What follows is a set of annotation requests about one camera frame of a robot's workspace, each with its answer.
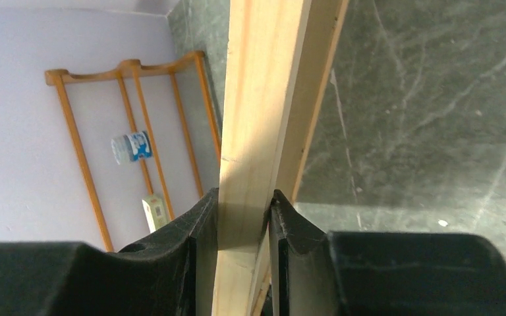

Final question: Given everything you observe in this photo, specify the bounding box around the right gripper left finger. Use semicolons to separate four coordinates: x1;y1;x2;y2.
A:
0;189;218;315

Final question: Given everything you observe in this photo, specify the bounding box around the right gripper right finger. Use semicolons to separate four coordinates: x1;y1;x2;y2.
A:
268;190;506;315

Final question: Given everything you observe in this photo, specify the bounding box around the light wooden picture frame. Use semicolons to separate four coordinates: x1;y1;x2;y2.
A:
212;1;348;315

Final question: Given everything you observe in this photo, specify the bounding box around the small white green box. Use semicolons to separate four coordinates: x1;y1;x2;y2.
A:
142;194;171;233

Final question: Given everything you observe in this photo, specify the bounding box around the blue white round can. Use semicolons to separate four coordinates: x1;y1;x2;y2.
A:
111;131;153;165

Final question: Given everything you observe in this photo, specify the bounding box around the orange wooden rack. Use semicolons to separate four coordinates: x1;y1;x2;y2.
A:
45;50;221;251

